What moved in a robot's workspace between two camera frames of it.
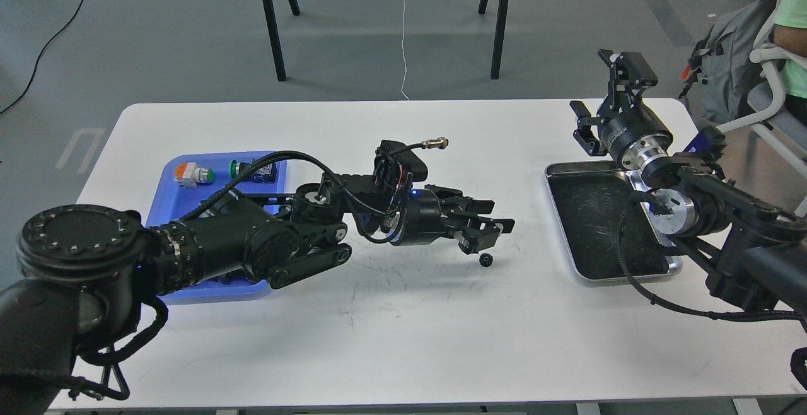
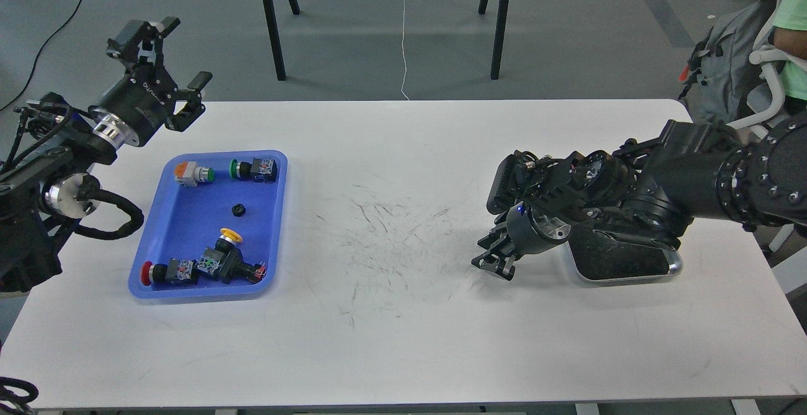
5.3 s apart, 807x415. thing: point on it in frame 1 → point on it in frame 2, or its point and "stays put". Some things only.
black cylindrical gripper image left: x=422 y=221 → x=131 y=110
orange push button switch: x=188 y=175 stays put
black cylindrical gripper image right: x=635 y=137 → x=527 y=231
